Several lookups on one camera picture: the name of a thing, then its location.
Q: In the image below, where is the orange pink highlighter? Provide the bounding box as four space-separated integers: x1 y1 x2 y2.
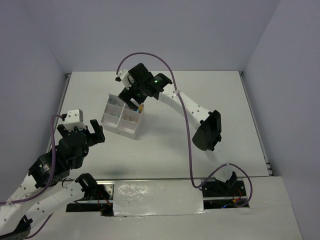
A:
138 103 144 113

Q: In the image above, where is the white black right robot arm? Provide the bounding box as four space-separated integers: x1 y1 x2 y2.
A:
115 63 238 196

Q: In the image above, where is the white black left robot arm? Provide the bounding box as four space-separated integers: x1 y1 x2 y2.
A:
0 119 110 240

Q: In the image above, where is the white divided organizer box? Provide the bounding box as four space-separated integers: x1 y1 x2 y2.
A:
101 95 145 139

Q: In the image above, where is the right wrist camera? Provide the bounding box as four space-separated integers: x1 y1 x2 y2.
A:
115 69 135 90

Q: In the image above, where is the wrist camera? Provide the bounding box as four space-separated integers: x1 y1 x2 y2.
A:
115 69 135 90
62 109 86 132

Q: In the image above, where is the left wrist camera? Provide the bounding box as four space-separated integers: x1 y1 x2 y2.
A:
62 109 86 132

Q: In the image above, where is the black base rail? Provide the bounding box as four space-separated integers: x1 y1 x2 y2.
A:
66 180 249 217

